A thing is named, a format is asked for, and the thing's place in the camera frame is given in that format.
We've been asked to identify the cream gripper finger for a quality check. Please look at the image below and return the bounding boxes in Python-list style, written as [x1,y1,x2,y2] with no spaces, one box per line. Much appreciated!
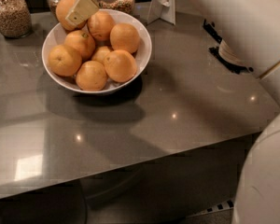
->
[65,0,99,27]

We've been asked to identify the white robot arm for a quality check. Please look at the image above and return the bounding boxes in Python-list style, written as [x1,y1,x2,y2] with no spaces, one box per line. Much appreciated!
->
[190,0,280,224]

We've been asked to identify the white ceramic bowl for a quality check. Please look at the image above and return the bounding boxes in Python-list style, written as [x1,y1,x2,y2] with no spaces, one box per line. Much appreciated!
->
[42,9,152,95]

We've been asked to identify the glass jar colourful cereal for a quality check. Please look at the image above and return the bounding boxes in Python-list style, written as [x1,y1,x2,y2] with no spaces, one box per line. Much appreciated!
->
[99,0,135,14]

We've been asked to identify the small orange in centre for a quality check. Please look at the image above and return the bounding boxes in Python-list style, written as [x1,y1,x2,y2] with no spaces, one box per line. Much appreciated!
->
[91,46,113,63]

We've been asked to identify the white folded card stand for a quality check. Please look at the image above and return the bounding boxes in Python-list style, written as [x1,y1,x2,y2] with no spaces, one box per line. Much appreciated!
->
[147,0,176,24]

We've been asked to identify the orange front bottom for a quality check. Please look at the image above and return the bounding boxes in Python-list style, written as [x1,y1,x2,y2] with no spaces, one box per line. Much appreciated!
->
[76,61,108,91]

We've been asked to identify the glass jar of grains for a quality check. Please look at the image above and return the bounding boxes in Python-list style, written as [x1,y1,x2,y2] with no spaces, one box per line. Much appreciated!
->
[0,0,32,38]

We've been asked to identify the stack of white plates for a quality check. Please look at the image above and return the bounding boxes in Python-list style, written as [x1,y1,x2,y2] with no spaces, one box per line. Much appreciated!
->
[218,40,243,66]

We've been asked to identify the black white striped tape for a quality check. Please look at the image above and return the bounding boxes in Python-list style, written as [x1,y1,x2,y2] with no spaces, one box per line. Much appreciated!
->
[188,199,234,218]

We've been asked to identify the black wire rack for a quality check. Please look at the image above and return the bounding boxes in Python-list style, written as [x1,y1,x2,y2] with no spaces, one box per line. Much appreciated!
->
[203,20,254,74]

